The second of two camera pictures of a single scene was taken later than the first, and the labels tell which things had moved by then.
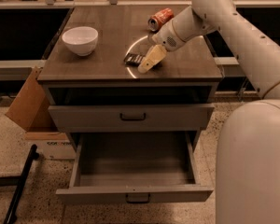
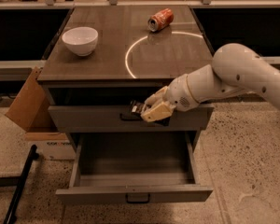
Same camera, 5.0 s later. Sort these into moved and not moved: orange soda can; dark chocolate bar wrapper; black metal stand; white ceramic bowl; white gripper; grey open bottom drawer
Moved: white gripper; dark chocolate bar wrapper
Not moved: grey open bottom drawer; black metal stand; orange soda can; white ceramic bowl
